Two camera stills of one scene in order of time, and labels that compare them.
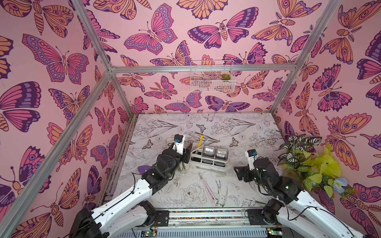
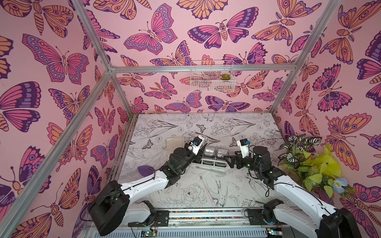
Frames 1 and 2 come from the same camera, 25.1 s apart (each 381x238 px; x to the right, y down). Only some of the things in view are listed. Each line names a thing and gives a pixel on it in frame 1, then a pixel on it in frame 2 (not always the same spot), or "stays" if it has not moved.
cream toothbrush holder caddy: (197, 156) stays
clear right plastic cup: (222, 154) stays
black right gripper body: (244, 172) to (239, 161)
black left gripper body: (184, 157) to (197, 157)
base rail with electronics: (207, 223) stays
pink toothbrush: (212, 199) stays
